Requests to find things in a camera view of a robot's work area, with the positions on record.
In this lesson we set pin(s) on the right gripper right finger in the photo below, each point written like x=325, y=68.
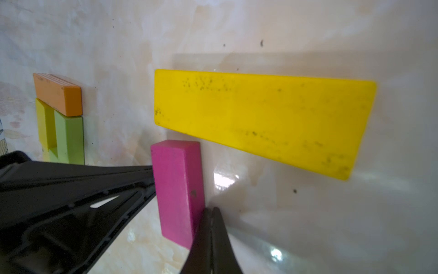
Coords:
x=223, y=257

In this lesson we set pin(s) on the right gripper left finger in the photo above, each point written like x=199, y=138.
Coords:
x=200, y=255

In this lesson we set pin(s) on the long yellow block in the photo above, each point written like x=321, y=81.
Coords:
x=315, y=124

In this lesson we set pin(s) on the orange long block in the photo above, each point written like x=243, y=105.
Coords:
x=60, y=94

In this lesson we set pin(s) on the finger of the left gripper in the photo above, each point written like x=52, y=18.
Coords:
x=60, y=218

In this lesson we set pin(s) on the magenta block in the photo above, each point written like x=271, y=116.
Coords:
x=179, y=183

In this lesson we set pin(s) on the small yellow block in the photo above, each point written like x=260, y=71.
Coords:
x=46, y=128

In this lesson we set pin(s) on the lime green block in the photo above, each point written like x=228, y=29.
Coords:
x=70, y=138

